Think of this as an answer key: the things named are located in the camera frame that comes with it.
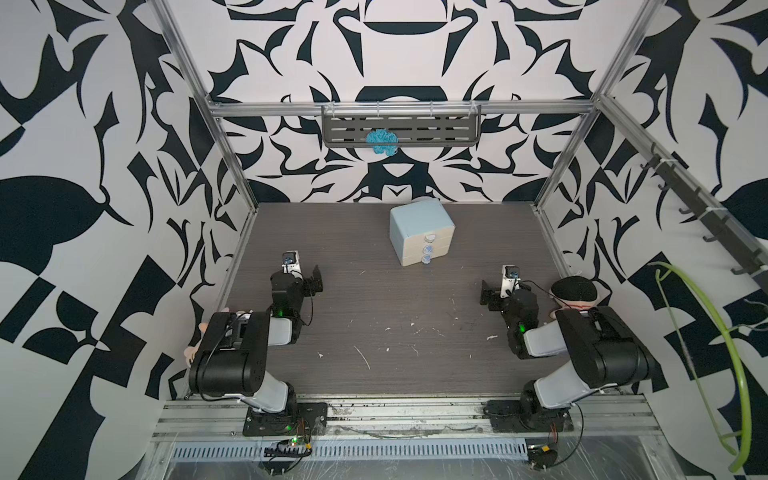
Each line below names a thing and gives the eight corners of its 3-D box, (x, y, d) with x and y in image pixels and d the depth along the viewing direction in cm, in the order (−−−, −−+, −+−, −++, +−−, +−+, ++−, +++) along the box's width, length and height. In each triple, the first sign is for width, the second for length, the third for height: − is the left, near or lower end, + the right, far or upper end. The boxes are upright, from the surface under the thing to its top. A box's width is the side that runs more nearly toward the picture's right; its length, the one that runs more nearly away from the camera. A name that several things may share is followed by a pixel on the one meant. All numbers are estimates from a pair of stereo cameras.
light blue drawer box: (401, 270, 102) (403, 243, 90) (387, 236, 111) (387, 208, 99) (450, 256, 105) (458, 229, 94) (432, 225, 114) (437, 196, 103)
